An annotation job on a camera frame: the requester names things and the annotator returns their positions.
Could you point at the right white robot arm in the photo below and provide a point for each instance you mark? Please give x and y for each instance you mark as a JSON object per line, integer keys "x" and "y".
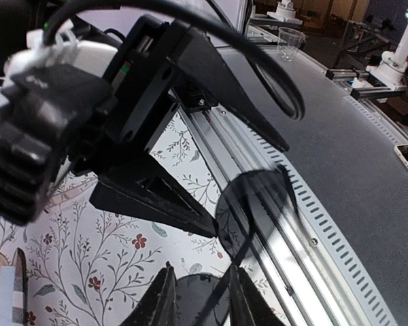
{"x": 62, "y": 47}

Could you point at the light blue cleaning cloth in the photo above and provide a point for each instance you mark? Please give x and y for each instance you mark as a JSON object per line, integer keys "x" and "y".
{"x": 7, "y": 278}

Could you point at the brown plaid glasses case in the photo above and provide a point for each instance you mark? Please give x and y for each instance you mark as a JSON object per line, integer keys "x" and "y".
{"x": 20, "y": 285}

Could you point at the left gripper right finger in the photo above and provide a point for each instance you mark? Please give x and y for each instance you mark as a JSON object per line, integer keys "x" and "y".
{"x": 247, "y": 305}

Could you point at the pink translucent sunglasses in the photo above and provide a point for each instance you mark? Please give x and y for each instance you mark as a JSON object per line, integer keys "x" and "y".
{"x": 70, "y": 187}

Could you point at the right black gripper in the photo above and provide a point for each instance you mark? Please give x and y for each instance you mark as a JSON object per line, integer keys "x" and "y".
{"x": 148, "y": 88}

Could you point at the front aluminium rail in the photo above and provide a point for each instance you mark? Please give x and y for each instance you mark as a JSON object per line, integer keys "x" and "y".
{"x": 311, "y": 268}

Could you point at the black frame glasses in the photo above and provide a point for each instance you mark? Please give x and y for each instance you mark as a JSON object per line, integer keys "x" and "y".
{"x": 202, "y": 299}

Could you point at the clear plastic cup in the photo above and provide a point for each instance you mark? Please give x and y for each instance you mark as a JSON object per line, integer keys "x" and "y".
{"x": 290, "y": 41}

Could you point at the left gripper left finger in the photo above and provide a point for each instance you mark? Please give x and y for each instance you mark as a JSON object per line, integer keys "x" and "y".
{"x": 157, "y": 306}

